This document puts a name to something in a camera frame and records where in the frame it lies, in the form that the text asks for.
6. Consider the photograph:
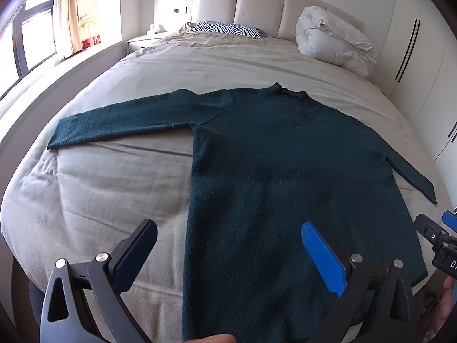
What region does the beige curtain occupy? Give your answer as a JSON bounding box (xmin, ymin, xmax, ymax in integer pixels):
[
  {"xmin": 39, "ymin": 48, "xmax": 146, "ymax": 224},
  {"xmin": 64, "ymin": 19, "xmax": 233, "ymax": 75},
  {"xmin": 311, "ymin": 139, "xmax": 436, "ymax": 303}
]
[{"xmin": 53, "ymin": 0, "xmax": 84, "ymax": 59}]

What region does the folded white duvet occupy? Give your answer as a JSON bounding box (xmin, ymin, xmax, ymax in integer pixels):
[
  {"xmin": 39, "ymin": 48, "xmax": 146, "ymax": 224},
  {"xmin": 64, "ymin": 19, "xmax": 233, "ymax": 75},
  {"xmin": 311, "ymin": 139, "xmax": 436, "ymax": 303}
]
[{"xmin": 296, "ymin": 6, "xmax": 379, "ymax": 78}]

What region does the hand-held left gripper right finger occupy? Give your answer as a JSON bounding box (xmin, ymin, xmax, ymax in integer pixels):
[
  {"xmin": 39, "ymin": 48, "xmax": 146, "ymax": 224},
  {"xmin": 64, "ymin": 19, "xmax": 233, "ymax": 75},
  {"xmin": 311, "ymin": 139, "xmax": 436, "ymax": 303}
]
[{"xmin": 301, "ymin": 221, "xmax": 415, "ymax": 343}]

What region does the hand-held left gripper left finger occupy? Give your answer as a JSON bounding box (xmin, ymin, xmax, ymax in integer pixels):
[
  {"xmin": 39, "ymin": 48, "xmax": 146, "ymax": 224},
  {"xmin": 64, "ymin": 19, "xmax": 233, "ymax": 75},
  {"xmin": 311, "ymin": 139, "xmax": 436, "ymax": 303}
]
[{"xmin": 40, "ymin": 219, "xmax": 158, "ymax": 343}]

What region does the cream padded headboard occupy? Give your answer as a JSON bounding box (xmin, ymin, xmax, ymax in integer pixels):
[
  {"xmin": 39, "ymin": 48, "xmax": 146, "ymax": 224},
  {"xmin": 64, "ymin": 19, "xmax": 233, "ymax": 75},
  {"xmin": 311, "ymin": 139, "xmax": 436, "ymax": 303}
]
[{"xmin": 186, "ymin": 0, "xmax": 363, "ymax": 40}]

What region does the white nightstand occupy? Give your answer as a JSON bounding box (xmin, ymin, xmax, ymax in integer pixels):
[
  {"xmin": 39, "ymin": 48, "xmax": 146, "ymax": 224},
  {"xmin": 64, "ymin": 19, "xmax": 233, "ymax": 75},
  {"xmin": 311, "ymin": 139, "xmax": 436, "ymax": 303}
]
[{"xmin": 127, "ymin": 32, "xmax": 168, "ymax": 54}]

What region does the bed with beige sheet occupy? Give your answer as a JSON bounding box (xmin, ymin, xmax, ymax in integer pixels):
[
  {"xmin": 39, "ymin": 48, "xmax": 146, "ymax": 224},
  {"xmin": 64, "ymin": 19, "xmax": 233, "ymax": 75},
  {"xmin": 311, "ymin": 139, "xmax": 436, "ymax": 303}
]
[{"xmin": 0, "ymin": 30, "xmax": 456, "ymax": 343}]

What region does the window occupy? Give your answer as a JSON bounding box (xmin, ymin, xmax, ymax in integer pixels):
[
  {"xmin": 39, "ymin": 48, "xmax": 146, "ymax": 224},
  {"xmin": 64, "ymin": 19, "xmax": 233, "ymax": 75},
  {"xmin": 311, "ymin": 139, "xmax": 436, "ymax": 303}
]
[{"xmin": 0, "ymin": 0, "xmax": 59, "ymax": 93}]

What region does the zebra print pillow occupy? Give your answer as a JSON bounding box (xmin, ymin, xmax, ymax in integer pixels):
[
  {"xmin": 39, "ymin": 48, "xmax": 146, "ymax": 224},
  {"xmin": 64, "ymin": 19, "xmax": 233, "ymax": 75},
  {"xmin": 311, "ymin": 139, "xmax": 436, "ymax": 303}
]
[{"xmin": 190, "ymin": 21, "xmax": 263, "ymax": 40}]

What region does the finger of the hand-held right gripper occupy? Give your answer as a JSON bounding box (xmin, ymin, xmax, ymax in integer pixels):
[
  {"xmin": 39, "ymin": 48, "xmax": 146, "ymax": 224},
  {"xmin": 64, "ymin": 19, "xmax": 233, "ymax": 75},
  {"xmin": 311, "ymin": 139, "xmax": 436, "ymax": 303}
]
[
  {"xmin": 415, "ymin": 214, "xmax": 452, "ymax": 248},
  {"xmin": 442, "ymin": 210, "xmax": 457, "ymax": 231}
]

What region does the white wardrobe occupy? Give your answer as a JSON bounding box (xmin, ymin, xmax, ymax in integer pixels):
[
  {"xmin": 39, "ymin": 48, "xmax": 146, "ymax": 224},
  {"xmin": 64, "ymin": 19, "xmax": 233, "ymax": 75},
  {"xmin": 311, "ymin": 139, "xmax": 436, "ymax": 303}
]
[{"xmin": 371, "ymin": 0, "xmax": 457, "ymax": 165}]

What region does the person's right hand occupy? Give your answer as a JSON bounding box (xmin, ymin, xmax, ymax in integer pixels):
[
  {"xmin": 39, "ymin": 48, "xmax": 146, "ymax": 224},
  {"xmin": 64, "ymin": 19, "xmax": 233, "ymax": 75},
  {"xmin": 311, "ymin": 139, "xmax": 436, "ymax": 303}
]
[{"xmin": 437, "ymin": 278, "xmax": 457, "ymax": 329}]

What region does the dark green sweater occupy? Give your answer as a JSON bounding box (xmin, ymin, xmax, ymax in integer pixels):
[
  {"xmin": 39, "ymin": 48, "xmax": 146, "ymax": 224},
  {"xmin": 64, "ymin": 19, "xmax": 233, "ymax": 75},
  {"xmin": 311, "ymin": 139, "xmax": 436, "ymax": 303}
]
[{"xmin": 47, "ymin": 83, "xmax": 438, "ymax": 343}]

